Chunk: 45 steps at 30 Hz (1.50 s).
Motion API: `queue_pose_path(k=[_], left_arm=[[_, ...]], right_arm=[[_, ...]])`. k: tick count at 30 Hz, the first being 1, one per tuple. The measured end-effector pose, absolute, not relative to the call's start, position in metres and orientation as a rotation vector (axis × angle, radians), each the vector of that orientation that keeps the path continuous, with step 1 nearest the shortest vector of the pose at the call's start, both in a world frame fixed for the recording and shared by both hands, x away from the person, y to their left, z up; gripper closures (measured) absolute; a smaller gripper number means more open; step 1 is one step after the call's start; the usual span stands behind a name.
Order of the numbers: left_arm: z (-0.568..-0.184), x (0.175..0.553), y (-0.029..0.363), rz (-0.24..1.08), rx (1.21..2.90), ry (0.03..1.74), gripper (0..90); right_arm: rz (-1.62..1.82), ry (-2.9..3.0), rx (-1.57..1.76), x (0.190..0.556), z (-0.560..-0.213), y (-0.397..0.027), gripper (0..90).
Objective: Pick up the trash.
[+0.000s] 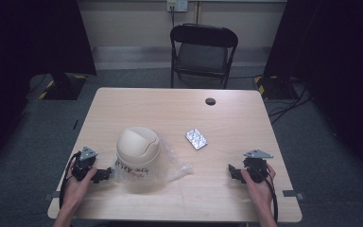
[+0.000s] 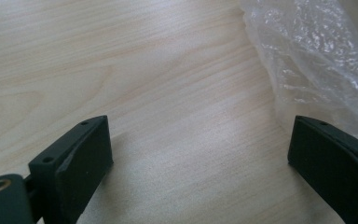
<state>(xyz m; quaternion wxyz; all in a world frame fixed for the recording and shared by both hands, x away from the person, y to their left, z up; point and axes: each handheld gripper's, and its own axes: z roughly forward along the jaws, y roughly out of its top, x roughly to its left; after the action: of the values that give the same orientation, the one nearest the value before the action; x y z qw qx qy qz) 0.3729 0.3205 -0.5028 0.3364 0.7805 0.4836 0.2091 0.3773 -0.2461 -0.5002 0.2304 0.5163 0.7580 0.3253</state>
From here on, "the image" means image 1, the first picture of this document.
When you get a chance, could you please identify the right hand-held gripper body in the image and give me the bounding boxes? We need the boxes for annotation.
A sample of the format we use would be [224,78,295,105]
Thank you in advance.
[242,148,274,184]

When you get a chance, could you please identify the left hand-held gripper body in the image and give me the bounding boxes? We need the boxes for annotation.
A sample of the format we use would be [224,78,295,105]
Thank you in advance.
[72,146,99,183]

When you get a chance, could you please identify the beige cap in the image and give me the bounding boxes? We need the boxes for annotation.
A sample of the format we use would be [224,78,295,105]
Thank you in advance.
[114,126,162,185]

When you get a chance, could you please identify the silver blister pack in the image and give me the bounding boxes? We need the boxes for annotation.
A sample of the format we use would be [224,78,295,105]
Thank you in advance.
[184,127,209,151]

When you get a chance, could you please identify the person's left hand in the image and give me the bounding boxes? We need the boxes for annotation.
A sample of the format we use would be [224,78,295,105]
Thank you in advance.
[62,166,99,214]

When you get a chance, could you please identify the person's right hand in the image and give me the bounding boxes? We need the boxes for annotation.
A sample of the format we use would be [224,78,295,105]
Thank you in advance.
[240,163,277,216]

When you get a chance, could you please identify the clear plastic bag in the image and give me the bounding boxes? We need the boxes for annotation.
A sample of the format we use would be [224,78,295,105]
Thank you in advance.
[111,131,194,185]

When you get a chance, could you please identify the black stand base striped tape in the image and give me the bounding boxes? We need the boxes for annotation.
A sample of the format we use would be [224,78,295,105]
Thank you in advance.
[38,73,88,101]
[252,75,294,101]

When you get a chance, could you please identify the black folding chair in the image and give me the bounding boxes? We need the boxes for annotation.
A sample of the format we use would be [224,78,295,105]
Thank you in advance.
[169,23,239,90]

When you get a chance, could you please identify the black curtain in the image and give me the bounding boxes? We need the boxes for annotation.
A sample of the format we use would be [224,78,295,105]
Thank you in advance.
[0,0,97,171]
[263,0,363,187]

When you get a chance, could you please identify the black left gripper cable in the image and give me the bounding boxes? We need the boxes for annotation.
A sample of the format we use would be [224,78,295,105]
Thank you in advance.
[59,150,82,211]

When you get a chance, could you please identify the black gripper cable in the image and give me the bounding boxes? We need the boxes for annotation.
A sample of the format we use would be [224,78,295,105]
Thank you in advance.
[59,150,82,211]
[263,174,280,224]

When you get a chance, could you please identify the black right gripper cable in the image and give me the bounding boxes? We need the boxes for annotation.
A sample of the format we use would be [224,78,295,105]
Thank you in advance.
[263,174,280,224]

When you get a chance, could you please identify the grey table bracket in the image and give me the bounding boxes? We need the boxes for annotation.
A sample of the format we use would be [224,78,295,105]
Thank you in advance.
[42,190,61,202]
[282,189,305,201]

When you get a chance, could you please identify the black floor cables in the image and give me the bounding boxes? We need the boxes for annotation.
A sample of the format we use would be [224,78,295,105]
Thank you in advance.
[266,79,313,126]

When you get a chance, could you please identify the white wall socket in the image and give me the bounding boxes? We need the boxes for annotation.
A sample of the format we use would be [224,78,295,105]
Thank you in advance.
[165,0,189,13]

